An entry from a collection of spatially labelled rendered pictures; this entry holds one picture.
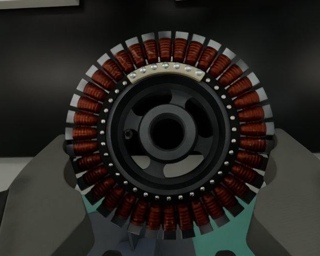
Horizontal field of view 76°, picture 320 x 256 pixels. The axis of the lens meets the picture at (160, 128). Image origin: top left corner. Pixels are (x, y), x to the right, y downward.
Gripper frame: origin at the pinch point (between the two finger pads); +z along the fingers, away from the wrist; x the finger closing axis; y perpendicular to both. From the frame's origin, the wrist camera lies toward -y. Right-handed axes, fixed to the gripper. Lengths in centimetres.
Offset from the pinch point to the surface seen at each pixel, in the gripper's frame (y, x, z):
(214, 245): 86, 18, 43
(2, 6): -7.4, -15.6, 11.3
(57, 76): -1.3, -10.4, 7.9
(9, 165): 6.9, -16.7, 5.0
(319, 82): -0.1, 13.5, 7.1
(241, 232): 81, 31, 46
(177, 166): 7.3, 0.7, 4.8
